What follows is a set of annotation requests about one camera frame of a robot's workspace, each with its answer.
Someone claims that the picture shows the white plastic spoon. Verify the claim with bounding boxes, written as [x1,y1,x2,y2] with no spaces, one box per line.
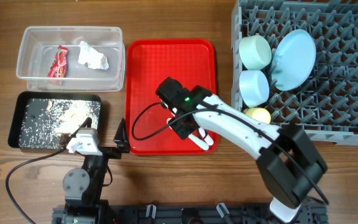
[166,118,210,152]

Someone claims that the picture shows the grey dishwasher rack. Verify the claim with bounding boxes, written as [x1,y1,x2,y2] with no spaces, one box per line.
[231,0,358,146]

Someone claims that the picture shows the food scraps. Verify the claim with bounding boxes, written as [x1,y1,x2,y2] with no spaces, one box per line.
[18,98,101,150]

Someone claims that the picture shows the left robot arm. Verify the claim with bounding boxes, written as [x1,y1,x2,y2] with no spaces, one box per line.
[53,118,131,224]

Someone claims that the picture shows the red snack wrapper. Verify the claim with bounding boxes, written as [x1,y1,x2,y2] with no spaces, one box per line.
[47,45,68,78]

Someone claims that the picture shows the light blue bowl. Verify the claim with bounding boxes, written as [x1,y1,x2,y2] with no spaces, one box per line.
[239,70,270,108]

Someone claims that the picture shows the white plastic fork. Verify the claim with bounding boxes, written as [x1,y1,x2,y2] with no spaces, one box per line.
[197,128,214,146]

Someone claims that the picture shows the green bowl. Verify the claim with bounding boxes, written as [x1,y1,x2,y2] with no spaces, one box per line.
[239,35,272,70]

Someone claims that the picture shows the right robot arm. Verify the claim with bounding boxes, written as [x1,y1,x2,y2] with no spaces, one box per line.
[159,86,328,223]

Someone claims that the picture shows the white tissue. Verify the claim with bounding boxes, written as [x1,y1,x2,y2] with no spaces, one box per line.
[78,41,109,70]

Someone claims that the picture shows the clear plastic waste bin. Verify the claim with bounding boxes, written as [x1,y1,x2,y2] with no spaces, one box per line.
[16,26,125,91]

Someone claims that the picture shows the yellow cup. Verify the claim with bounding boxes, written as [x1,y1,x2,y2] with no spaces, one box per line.
[243,108,272,124]

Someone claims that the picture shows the black food waste tray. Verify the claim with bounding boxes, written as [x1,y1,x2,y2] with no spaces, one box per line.
[7,91,103,149]

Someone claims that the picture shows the light blue plate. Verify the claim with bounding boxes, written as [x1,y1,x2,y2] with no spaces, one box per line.
[271,29,316,91]

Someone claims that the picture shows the red serving tray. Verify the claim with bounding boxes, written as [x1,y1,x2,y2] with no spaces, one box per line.
[125,39,216,156]

